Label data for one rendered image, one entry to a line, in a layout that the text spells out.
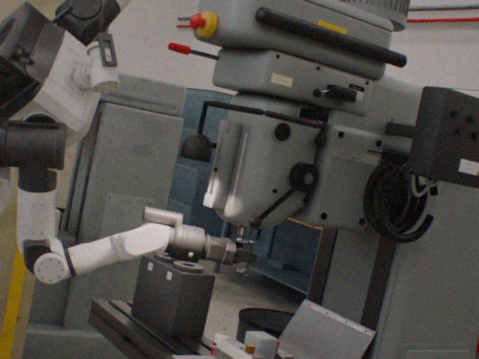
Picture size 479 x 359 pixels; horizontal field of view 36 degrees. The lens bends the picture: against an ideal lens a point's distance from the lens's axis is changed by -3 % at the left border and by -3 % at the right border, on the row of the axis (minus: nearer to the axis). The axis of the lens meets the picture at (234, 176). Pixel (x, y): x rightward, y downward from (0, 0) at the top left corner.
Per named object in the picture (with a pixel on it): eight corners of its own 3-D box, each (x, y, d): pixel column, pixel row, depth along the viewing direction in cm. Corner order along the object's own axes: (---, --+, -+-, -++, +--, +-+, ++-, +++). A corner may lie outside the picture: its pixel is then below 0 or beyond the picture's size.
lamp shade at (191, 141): (172, 155, 172) (177, 129, 172) (191, 158, 178) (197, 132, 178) (197, 161, 168) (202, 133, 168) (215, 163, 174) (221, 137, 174)
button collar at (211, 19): (206, 35, 169) (212, 10, 169) (194, 35, 174) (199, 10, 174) (214, 37, 170) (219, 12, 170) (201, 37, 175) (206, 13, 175)
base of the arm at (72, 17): (46, 19, 183) (87, 35, 183) (70, -18, 188) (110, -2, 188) (52, 51, 197) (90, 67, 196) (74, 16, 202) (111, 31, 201)
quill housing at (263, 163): (241, 229, 173) (269, 93, 172) (197, 212, 191) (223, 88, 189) (304, 237, 184) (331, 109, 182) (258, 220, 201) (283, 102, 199)
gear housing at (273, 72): (261, 90, 168) (270, 47, 168) (208, 85, 189) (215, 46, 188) (369, 118, 186) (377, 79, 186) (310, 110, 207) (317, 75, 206)
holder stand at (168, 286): (170, 337, 208) (183, 269, 207) (129, 313, 225) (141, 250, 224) (203, 336, 216) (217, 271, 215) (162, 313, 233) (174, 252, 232)
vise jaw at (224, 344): (242, 373, 166) (245, 357, 166) (212, 354, 176) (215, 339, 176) (262, 373, 169) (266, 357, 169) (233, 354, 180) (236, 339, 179)
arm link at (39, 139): (4, 191, 164) (4, 133, 159) (7, 178, 172) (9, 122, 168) (55, 194, 166) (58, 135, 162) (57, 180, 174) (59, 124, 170)
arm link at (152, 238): (171, 246, 178) (117, 264, 175) (167, 244, 187) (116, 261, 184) (163, 221, 178) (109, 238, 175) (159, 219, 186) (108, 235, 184)
